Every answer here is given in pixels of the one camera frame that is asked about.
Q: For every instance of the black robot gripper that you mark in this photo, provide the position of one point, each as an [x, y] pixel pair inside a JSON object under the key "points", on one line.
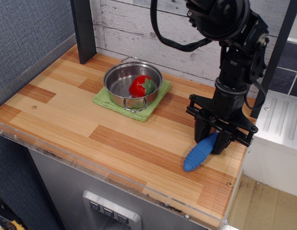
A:
{"points": [[224, 113]]}

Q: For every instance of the blue handled metal fork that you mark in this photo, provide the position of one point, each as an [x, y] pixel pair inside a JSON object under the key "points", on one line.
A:
{"points": [[200, 152]]}

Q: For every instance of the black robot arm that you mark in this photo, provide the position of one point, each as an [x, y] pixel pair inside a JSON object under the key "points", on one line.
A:
{"points": [[243, 37]]}

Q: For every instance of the stainless steel pot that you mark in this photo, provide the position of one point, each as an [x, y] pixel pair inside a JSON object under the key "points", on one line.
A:
{"points": [[118, 79]]}

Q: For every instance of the white toy sink unit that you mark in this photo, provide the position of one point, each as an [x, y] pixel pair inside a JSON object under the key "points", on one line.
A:
{"points": [[272, 156]]}

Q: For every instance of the red toy strawberry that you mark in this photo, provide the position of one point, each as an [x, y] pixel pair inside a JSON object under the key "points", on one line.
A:
{"points": [[142, 86]]}

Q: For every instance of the green folded cloth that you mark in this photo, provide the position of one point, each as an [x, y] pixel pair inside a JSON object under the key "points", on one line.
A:
{"points": [[103, 99]]}

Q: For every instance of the grey dispenser button panel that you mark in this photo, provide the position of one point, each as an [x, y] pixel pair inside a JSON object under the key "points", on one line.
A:
{"points": [[105, 214]]}

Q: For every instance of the silver toy fridge cabinet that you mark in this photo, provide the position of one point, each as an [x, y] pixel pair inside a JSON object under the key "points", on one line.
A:
{"points": [[72, 190]]}

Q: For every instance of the clear acrylic edge guard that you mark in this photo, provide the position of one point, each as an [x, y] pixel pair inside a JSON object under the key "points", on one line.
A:
{"points": [[195, 215]]}

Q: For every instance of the yellow object at corner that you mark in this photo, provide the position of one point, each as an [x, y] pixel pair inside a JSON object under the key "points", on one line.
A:
{"points": [[14, 224]]}

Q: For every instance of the dark grey right post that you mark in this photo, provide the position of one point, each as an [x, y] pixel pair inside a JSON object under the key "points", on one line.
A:
{"points": [[279, 15]]}

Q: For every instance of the dark grey post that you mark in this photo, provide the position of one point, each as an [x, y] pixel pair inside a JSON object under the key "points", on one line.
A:
{"points": [[83, 25], [279, 15]]}

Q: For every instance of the dark grey left post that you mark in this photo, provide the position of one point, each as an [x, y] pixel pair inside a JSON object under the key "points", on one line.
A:
{"points": [[83, 25]]}

